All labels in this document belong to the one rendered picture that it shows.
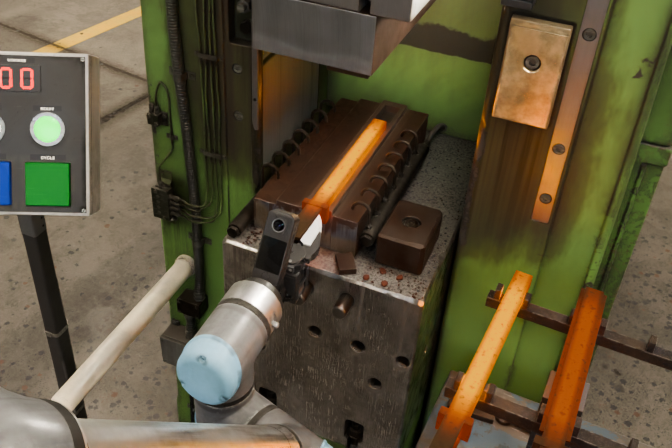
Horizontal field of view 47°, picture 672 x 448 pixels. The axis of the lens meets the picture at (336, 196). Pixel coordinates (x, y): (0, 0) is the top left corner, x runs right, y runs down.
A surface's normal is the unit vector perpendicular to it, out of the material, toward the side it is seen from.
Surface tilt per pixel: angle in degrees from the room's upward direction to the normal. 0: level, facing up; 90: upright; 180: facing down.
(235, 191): 90
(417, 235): 0
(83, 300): 0
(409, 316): 90
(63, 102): 60
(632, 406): 0
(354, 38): 90
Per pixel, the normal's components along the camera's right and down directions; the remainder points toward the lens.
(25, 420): 0.65, -0.69
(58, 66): 0.07, 0.11
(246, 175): -0.38, 0.52
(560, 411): 0.06, -0.81
